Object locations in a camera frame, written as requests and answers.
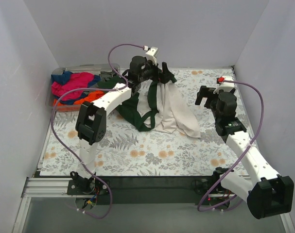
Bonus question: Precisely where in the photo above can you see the orange t-shirt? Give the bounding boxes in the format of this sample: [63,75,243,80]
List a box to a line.
[57,91,104,106]

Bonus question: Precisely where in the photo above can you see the white and green t-shirt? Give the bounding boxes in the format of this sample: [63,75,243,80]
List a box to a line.
[92,77,201,138]

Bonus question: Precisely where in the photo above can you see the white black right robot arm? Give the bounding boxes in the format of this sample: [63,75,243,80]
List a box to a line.
[195,85,294,219]

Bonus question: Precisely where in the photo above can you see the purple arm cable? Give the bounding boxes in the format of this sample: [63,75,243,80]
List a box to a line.
[51,44,148,219]
[197,81,264,213]

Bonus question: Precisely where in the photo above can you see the pink t-shirt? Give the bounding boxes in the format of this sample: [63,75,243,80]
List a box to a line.
[51,72,95,101]

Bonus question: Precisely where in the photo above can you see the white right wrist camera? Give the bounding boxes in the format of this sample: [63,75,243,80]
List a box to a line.
[213,76,235,94]

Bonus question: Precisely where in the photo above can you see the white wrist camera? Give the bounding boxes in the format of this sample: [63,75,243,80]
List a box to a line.
[143,46,159,66]
[213,76,235,94]

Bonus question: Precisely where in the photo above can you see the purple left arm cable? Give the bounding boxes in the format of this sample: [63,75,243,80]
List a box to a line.
[51,44,148,219]

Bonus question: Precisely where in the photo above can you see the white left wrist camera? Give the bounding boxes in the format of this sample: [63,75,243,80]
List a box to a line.
[143,46,159,66]

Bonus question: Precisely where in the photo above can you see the grey t-shirt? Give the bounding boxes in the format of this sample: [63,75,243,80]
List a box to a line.
[99,70,117,82]

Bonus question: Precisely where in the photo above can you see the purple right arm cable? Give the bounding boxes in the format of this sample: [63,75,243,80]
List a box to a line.
[197,81,264,213]

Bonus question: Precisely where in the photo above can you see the aluminium frame rail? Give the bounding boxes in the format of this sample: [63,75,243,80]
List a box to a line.
[22,177,72,198]

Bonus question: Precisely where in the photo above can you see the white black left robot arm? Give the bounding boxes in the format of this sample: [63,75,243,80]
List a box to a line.
[70,56,176,194]

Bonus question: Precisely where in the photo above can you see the clear plastic bin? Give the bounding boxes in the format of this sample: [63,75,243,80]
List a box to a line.
[46,64,120,112]

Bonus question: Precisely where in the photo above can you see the navy blue t-shirt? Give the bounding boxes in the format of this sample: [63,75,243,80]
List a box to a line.
[51,71,102,102]

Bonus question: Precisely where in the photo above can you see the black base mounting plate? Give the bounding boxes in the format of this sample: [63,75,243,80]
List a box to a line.
[67,174,242,207]

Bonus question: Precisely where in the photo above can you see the floral patterned table mat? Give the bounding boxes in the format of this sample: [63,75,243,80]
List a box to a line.
[38,69,246,176]

